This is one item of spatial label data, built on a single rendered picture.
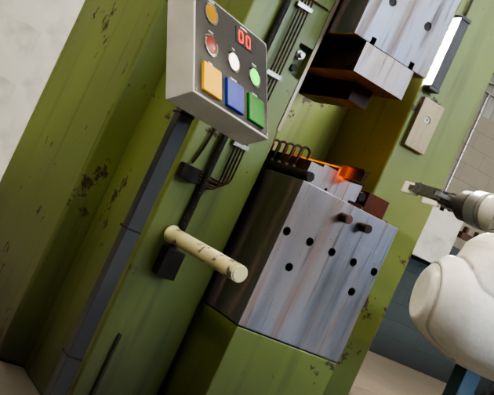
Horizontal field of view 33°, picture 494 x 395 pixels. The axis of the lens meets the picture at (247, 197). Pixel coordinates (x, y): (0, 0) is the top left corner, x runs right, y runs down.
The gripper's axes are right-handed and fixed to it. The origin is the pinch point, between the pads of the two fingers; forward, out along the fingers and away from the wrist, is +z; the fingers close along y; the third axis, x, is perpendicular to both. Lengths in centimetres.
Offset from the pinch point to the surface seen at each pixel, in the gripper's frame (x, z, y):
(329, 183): -5.0, 35.2, -3.5
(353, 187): -2.8, 35.2, 4.8
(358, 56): 32.1, 35.8, -12.4
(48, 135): -27, 149, -54
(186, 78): -1, 9, -69
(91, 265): -58, 77, -44
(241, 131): -5.2, 18.7, -45.3
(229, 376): -67, 29, -11
